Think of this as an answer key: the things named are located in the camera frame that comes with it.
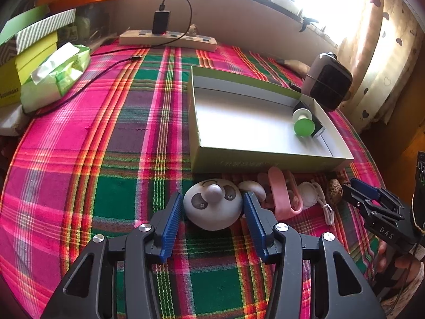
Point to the green and white cardboard box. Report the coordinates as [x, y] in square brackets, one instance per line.
[239, 119]

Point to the white egg-shaped panda case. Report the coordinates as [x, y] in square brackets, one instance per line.
[206, 212]

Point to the green and white suction holder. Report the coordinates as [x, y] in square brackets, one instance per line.
[303, 128]

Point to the beige power strip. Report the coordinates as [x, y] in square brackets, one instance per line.
[139, 38]

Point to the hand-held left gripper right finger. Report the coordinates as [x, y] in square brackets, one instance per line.
[255, 226]

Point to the green striped box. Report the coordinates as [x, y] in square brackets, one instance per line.
[43, 28]

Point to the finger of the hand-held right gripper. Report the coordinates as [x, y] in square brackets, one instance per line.
[357, 201]
[363, 187]

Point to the person's right hand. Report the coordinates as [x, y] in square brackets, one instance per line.
[405, 267]

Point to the black bike light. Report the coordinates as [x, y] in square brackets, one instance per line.
[300, 105]

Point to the cream curtain with hearts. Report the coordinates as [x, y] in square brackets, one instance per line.
[381, 56]

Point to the plaid tablecloth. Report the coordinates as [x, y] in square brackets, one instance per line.
[99, 156]

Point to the clear plastic container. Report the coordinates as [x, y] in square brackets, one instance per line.
[91, 21]

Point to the black charger adapter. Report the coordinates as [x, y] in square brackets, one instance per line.
[161, 21]

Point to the black window latch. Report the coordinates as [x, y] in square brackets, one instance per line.
[307, 23]

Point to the brown walnut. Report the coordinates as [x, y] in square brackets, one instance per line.
[334, 191]

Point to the white plug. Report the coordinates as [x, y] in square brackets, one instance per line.
[193, 29]

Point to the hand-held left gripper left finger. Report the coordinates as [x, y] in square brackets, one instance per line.
[171, 226]

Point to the green box lid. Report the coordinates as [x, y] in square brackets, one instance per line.
[20, 23]

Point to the green tissue pack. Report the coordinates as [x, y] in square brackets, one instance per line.
[63, 69]

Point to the grey portable heater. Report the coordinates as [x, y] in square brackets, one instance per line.
[328, 83]

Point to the yellow-green box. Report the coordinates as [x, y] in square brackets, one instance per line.
[20, 69]

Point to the pink silicone clip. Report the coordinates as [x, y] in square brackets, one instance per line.
[278, 189]
[296, 206]

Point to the white round puck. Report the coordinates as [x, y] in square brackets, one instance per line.
[308, 196]

